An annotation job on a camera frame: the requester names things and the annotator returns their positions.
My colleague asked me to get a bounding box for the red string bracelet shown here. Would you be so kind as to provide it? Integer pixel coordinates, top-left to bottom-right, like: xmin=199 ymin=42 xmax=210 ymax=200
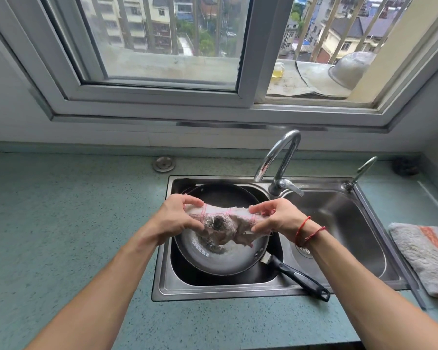
xmin=295 ymin=216 xmax=327 ymax=248

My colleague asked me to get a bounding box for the person's right hand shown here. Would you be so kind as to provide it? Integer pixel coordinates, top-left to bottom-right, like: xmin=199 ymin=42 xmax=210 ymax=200
xmin=248 ymin=198 xmax=311 ymax=245

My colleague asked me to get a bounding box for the stainless steel double sink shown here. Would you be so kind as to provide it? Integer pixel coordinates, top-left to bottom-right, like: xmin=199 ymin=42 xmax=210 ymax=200
xmin=151 ymin=175 xmax=421 ymax=302

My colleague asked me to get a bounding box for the round metal countertop cap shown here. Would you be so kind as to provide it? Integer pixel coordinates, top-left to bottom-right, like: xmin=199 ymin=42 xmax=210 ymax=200
xmin=152 ymin=156 xmax=176 ymax=173

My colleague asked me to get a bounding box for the white sliding window frame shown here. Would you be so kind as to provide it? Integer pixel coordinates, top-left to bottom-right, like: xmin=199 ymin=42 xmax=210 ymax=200
xmin=0 ymin=0 xmax=438 ymax=133

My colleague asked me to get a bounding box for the upturned metal bowl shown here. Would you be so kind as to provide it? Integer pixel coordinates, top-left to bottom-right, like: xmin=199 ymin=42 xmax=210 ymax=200
xmin=328 ymin=52 xmax=377 ymax=90

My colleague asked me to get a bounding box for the small chrome side tap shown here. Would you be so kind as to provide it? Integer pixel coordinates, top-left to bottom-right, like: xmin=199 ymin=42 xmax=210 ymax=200
xmin=342 ymin=156 xmax=378 ymax=192

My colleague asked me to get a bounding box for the white dishcloth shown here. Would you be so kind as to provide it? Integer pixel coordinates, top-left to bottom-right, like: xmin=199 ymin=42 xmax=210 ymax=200
xmin=187 ymin=203 xmax=275 ymax=249

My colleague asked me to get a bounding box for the black frying pan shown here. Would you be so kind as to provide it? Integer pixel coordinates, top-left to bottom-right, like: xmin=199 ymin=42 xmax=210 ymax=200
xmin=173 ymin=182 xmax=331 ymax=302

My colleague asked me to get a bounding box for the person's left forearm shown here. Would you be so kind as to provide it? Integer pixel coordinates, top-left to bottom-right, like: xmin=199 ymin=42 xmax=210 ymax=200
xmin=26 ymin=224 xmax=161 ymax=350

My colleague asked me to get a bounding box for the grey orange folded towel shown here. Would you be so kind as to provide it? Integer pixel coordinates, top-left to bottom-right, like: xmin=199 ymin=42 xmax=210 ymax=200
xmin=388 ymin=222 xmax=438 ymax=302

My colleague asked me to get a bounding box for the dark scouring pad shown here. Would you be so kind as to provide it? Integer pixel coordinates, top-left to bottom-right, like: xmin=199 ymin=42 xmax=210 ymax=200
xmin=391 ymin=157 xmax=420 ymax=177

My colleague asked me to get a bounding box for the person's left hand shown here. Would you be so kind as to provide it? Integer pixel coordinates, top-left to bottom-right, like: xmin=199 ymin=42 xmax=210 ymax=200
xmin=152 ymin=194 xmax=206 ymax=247

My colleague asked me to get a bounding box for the chrome gooseneck faucet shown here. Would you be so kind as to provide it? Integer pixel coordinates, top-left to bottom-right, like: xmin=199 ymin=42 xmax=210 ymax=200
xmin=254 ymin=130 xmax=304 ymax=198

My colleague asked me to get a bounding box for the person's right forearm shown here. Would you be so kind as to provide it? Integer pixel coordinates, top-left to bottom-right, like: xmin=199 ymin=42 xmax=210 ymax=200
xmin=296 ymin=219 xmax=438 ymax=350

